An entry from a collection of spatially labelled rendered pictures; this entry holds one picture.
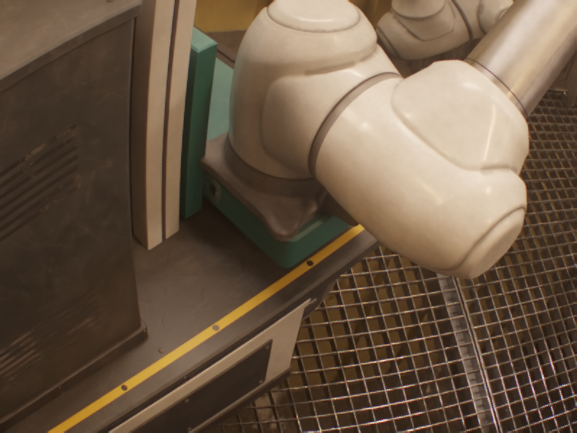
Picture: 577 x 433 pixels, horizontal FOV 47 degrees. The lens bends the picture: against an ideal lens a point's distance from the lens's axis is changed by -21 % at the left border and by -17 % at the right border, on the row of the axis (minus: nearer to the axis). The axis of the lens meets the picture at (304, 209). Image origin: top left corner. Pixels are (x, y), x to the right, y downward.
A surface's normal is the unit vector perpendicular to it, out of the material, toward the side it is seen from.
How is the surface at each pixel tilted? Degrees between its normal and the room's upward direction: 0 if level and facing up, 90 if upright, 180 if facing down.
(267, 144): 98
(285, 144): 97
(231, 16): 90
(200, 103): 90
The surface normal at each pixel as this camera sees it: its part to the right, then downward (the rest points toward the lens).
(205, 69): 0.69, 0.60
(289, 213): 0.16, -0.42
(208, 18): 0.21, 0.76
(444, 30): 0.29, 0.56
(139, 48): -0.71, 0.47
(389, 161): -0.48, -0.10
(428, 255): -0.49, 0.69
